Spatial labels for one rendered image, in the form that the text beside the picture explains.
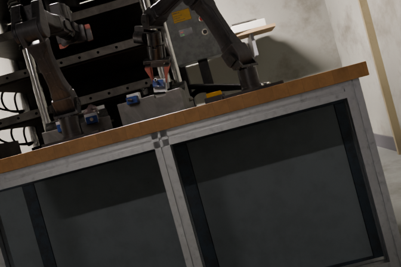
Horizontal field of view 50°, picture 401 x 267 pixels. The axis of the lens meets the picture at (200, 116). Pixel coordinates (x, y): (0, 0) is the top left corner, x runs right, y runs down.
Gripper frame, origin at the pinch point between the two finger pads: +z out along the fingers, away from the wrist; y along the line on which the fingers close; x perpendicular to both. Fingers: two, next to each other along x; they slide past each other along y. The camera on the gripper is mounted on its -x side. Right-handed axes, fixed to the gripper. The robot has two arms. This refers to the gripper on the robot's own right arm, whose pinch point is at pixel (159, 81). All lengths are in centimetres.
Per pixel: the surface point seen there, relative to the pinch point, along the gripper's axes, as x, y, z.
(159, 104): 5.4, 0.4, 8.1
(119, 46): -83, 34, -1
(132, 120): 7.0, 11.9, 13.1
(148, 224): 22, 8, 52
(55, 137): 17.5, 39.5, 14.2
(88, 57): -82, 53, 4
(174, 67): -138, 9, 28
